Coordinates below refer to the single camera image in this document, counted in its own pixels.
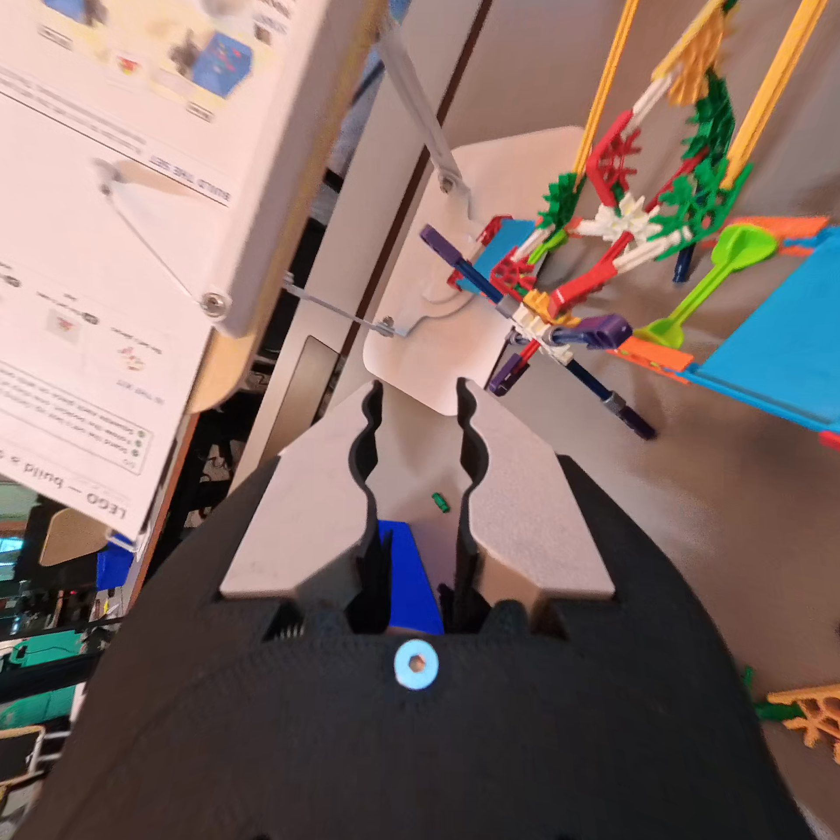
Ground white printed box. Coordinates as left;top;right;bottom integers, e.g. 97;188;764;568
213;0;388;339

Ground yellow connector with green rod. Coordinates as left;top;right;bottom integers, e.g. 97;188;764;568
755;682;840;765

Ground blue rod toy propeller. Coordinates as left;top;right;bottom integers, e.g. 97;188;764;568
420;223;657;442

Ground printed instruction sheet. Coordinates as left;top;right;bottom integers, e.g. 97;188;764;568
0;0;329;542

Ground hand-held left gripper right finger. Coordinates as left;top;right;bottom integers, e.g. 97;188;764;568
438;377;616;635

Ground colourful construction toy airplane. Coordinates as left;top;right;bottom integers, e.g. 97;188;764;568
449;0;840;450

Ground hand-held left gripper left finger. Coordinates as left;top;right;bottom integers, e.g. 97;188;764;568
220;379;393;635

